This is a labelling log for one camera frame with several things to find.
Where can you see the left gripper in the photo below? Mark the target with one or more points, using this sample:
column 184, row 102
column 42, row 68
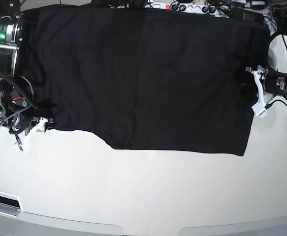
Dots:
column 275, row 83

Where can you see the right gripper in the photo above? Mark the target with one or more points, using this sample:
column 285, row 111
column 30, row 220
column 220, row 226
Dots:
column 21, row 121

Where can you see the black t-shirt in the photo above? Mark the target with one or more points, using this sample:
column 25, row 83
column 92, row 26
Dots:
column 144, row 79

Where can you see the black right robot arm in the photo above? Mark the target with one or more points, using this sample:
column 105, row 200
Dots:
column 16, row 98

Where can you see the black box behind table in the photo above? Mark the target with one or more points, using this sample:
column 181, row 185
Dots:
column 246, row 17

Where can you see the white slotted table fixture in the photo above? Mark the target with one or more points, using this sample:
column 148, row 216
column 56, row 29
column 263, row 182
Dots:
column 10, row 204

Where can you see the white power strip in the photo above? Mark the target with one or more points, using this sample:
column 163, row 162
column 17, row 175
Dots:
column 185, row 7

